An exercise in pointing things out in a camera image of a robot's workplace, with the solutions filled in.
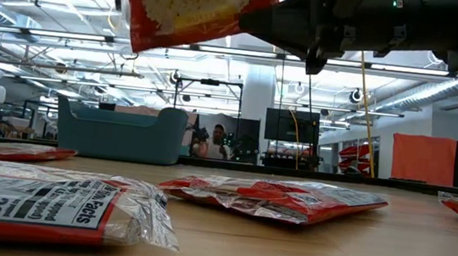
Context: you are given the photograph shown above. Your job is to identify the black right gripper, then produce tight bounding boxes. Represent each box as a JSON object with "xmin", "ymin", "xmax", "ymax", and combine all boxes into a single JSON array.
[{"xmin": 233, "ymin": 0, "xmax": 414, "ymax": 86}]

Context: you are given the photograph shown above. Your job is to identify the black monitor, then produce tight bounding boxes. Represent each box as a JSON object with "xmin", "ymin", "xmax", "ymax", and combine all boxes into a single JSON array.
[{"xmin": 263, "ymin": 106, "xmax": 322, "ymax": 147}]

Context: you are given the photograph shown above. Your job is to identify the black equipment rack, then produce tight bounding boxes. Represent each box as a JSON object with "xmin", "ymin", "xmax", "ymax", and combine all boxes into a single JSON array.
[{"xmin": 228, "ymin": 117, "xmax": 263, "ymax": 165}]

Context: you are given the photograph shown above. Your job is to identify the red stacked bins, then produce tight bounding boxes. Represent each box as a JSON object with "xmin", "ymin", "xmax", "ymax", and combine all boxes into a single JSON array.
[{"xmin": 336, "ymin": 141, "xmax": 372, "ymax": 176}]

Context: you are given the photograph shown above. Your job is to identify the orange panel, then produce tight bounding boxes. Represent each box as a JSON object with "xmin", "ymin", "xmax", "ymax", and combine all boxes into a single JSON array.
[{"xmin": 388, "ymin": 131, "xmax": 458, "ymax": 188}]

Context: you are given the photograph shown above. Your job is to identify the teal plastic basket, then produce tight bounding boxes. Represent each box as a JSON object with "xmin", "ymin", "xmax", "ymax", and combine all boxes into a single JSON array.
[{"xmin": 52, "ymin": 95, "xmax": 191, "ymax": 169}]

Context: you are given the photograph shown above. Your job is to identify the cluttered workbench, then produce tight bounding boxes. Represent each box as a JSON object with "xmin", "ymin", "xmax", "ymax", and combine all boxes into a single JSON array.
[{"xmin": 0, "ymin": 97, "xmax": 60, "ymax": 145}]

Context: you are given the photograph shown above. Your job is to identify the black looped cable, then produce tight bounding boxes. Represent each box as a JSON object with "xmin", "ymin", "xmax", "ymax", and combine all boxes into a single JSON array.
[{"xmin": 297, "ymin": 70, "xmax": 323, "ymax": 172}]

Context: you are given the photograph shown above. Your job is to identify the black frame rig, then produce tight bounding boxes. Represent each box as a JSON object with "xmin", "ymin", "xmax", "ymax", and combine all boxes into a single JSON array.
[{"xmin": 172, "ymin": 74, "xmax": 246, "ymax": 120}]

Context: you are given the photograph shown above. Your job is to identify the yellow hanging cable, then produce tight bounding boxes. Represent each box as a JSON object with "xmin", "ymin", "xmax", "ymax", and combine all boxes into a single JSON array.
[{"xmin": 349, "ymin": 52, "xmax": 389, "ymax": 179}]

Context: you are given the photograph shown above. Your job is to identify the thin yellow cable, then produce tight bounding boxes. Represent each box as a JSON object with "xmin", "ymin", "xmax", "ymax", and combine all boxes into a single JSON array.
[{"xmin": 282, "ymin": 109, "xmax": 304, "ymax": 170}]

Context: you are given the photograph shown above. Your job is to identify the equipment cart with cables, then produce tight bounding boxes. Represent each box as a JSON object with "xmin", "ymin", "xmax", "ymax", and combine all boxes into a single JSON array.
[{"xmin": 259, "ymin": 144, "xmax": 322, "ymax": 173}]

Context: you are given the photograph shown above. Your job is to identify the black aluminium table frame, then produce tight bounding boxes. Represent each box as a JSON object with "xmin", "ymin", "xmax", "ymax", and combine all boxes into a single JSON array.
[{"xmin": 0, "ymin": 136, "xmax": 458, "ymax": 199}]

